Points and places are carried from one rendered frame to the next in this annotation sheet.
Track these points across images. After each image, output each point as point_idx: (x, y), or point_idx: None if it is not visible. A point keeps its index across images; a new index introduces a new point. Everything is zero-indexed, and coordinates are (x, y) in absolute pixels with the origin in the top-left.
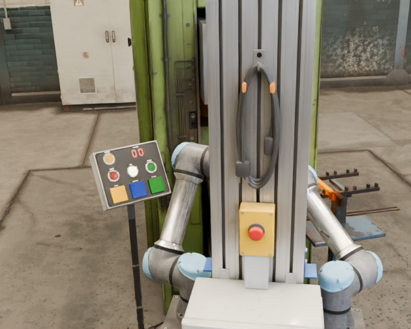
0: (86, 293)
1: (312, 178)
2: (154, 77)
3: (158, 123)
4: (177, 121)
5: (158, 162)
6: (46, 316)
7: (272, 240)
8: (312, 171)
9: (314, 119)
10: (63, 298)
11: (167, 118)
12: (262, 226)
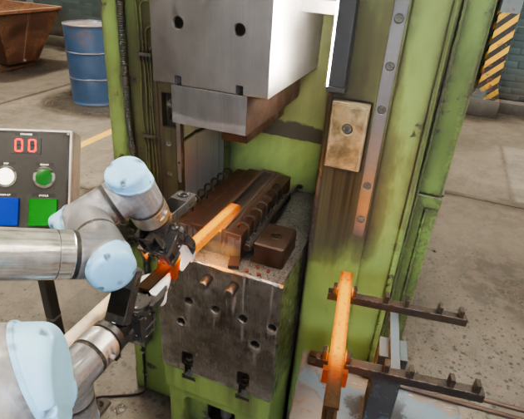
0: (89, 306)
1: (16, 415)
2: (102, 12)
3: (113, 103)
4: (141, 105)
5: (61, 173)
6: (23, 319)
7: None
8: (30, 386)
9: (408, 167)
10: (62, 303)
11: (123, 96)
12: None
